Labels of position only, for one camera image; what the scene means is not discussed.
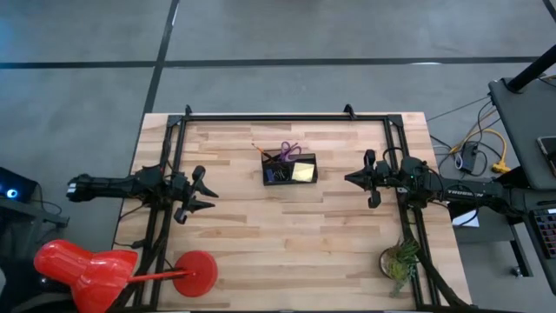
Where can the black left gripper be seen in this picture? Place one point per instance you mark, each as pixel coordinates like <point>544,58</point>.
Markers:
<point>181,189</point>

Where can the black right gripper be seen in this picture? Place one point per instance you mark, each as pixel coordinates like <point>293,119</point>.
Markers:
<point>386,178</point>

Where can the blue eraser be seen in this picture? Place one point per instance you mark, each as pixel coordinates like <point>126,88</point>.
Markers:
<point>269,175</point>

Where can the orange pencil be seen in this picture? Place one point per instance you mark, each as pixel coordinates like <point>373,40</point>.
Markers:
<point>260,151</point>

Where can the black binder clip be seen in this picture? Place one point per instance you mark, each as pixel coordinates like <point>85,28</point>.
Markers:
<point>285,175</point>
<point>278,174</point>

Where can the purple scissors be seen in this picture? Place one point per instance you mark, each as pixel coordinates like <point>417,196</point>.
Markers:
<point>286,150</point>

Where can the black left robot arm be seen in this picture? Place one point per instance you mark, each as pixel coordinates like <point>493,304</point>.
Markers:
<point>108,187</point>

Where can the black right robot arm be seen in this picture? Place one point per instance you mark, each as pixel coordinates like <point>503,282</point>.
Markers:
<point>465,191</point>

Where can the black mesh desk organizer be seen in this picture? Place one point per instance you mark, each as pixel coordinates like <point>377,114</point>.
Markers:
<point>304,183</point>

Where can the sticky note pad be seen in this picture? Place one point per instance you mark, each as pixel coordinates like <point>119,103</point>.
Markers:
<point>303,172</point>

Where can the potted green succulent plant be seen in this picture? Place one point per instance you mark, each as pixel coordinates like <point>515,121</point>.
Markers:
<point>397,263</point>

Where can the black power adapter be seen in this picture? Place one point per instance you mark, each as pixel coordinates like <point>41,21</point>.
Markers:
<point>469,157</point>

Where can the white paper sheet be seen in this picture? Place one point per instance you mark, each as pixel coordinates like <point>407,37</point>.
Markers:
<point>467,221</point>

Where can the grey desk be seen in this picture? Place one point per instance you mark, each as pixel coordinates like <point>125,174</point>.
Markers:
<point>521,130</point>

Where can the smartphone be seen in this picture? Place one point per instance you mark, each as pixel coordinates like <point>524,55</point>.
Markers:
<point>548,150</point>

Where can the keyboard with lit keys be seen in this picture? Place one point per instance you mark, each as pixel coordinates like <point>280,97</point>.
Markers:
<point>545,230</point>

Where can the black device with blue light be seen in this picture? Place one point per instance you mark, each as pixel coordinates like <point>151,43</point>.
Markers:
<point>15,187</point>

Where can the black pole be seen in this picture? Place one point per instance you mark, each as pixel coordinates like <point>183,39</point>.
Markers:
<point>534,69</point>

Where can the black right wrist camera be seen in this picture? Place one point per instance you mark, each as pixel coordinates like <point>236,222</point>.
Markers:
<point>412,169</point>

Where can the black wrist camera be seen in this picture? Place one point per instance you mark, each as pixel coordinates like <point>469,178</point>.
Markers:
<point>152,176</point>
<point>412,169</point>

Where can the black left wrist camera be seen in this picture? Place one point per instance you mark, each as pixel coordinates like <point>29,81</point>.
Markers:
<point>152,176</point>

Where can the black aluminium table frame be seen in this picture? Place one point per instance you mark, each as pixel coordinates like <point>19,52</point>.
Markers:
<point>282,117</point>

